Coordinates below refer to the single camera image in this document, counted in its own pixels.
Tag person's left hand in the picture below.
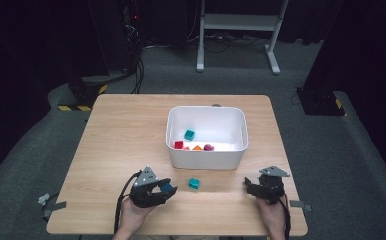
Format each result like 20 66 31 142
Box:
118 197 158 235

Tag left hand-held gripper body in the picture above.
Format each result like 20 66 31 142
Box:
128 165 163 209

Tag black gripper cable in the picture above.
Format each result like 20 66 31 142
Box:
265 181 292 240
113 170 143 235

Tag black floor cables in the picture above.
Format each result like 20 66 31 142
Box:
187 31 272 54

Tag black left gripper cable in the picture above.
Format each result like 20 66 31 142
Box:
113 170 143 235

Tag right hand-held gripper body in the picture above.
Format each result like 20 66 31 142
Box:
257 165 291 206

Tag person's right hand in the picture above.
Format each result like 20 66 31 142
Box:
254 196 289 234

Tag grey tape strip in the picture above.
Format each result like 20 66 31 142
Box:
289 199 313 213
42 200 68 220

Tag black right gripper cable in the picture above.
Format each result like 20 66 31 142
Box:
265 181 292 240

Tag black cable bundle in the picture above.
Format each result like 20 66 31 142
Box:
124 19 146 95

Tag black stand base striped tape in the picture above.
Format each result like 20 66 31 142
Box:
57 76 109 113

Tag white plastic bin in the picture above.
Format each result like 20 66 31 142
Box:
165 105 250 171

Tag white metal stand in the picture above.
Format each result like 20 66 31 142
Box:
195 0 290 76

